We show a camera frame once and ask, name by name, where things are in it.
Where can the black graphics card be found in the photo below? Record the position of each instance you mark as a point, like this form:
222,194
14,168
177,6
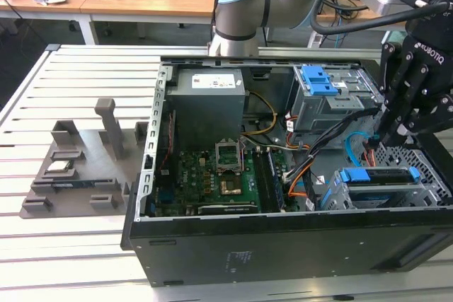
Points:
226,209

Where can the green motherboard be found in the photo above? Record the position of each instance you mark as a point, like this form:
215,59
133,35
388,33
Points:
198,174

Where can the pale green cabinet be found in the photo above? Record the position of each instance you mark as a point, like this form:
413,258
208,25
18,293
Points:
393,38

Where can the black RAM slot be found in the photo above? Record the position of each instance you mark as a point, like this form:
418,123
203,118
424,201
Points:
262,181

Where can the grey metal drive cage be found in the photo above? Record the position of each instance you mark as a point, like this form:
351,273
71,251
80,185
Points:
318,114

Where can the grey metal disk bay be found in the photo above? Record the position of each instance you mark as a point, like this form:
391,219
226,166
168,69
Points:
423,194

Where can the dark blue RAM stick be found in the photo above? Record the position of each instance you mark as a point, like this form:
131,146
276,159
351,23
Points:
74,185

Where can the thin metal locking lever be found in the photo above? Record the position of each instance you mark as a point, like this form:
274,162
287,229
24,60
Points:
241,155

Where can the grey plastic parts rack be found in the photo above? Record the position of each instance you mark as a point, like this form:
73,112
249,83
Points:
92,160

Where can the black open PC case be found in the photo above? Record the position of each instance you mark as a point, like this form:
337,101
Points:
283,245

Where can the grey power supply unit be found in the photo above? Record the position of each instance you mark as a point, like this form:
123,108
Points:
205,111

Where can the blue plastic drive latch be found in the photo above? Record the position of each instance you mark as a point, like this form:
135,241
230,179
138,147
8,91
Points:
316,81

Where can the hard disk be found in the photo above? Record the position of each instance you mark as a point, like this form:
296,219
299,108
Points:
355,175

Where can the installed RAM stick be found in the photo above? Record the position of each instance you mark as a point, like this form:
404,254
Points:
276,178

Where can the silver CPU chip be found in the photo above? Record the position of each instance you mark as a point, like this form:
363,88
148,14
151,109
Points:
58,166

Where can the white power strip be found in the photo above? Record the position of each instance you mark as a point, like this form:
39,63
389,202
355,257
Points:
315,40

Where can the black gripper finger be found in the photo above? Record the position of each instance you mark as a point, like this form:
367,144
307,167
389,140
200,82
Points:
424,111
396,75

